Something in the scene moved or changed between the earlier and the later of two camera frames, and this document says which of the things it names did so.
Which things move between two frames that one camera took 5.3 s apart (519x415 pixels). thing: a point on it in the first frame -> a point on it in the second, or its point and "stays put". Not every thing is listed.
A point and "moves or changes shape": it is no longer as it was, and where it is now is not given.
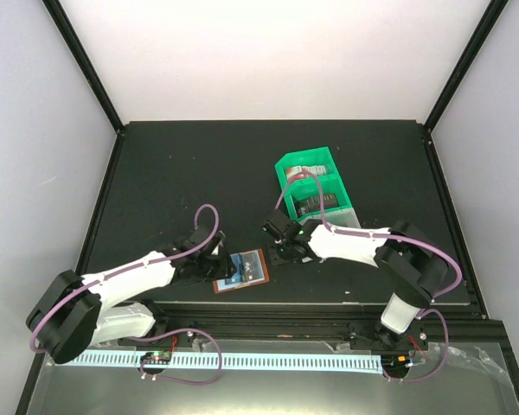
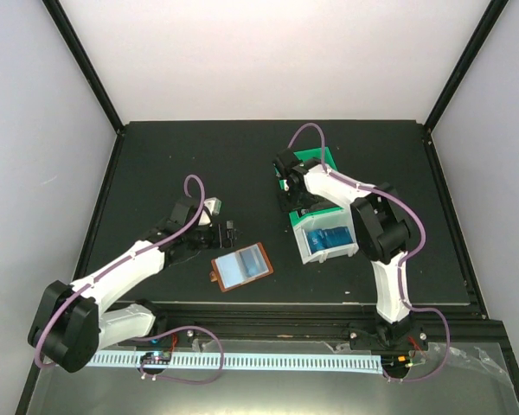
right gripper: x=275 y=258 -> x=286 y=206
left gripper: x=224 y=271 -> x=219 y=241
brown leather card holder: x=251 y=269 moves or changes shape
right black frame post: x=487 y=23 stays put
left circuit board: x=160 y=356 stays put
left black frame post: x=67 y=29 stays put
